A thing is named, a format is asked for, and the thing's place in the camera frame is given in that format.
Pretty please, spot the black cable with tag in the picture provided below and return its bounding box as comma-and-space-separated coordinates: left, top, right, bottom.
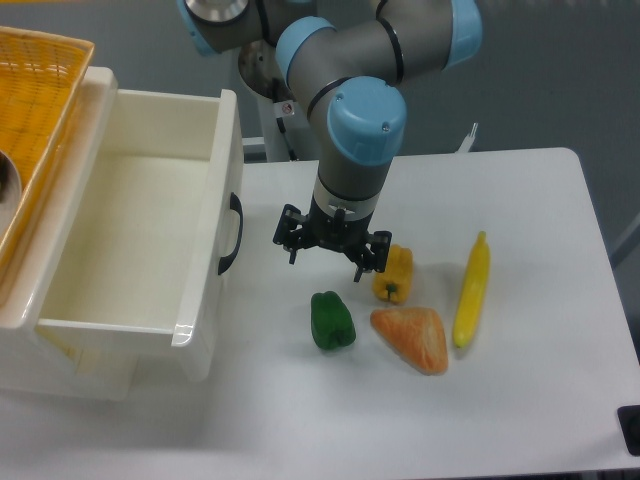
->
272, 79, 301, 162

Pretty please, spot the black object at table edge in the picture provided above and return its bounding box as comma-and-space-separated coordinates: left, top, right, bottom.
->
617, 405, 640, 457

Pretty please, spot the orange triangular bread slice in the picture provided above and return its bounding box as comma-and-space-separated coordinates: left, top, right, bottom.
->
370, 307, 449, 375

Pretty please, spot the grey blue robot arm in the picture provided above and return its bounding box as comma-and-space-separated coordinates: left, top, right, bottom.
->
178, 1, 483, 274

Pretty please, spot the green bell pepper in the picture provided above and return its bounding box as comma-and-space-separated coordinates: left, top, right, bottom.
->
311, 291, 356, 351

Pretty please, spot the white bracket behind table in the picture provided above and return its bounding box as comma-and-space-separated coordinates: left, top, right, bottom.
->
457, 122, 479, 153

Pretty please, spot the yellow woven basket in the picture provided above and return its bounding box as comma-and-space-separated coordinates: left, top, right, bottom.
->
1, 26, 95, 276

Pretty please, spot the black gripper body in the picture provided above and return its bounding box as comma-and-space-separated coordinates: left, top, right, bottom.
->
299, 196, 373, 255

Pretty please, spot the yellow banana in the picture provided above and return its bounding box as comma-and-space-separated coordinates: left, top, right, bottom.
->
452, 231, 491, 349

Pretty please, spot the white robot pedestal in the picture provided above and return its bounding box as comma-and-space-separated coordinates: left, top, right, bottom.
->
237, 39, 321, 163

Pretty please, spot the white open drawer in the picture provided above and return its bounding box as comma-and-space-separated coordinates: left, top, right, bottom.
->
34, 88, 245, 384

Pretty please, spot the yellow bell pepper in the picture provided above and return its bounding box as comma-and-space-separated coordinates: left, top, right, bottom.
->
372, 244, 414, 304

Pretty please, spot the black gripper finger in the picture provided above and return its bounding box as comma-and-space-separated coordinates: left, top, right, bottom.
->
273, 204, 311, 265
346, 230, 392, 283

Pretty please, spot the white drawer cabinet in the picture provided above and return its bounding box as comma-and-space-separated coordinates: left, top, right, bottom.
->
1, 67, 137, 401

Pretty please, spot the black drawer handle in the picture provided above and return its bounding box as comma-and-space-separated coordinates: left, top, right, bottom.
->
217, 192, 244, 276

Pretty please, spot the metal bowl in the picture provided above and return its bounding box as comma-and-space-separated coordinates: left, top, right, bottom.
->
0, 152, 22, 237

